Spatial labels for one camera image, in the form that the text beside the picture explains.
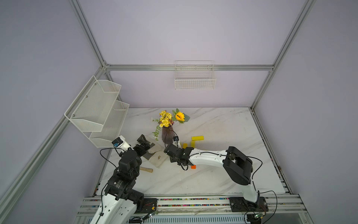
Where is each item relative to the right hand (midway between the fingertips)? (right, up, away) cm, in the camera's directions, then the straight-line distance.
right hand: (176, 154), depth 91 cm
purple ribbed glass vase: (-6, +12, +5) cm, 15 cm away
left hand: (-19, +11, -19) cm, 29 cm away
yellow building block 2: (+12, +5, +8) cm, 15 cm away
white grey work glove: (-13, -1, +2) cm, 14 cm away
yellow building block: (+16, +9, +11) cm, 21 cm away
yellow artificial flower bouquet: (-5, +23, -13) cm, 27 cm away
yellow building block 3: (+6, +5, +6) cm, 10 cm away
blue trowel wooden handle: (-18, -8, -5) cm, 20 cm away
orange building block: (+11, -7, -3) cm, 14 cm away
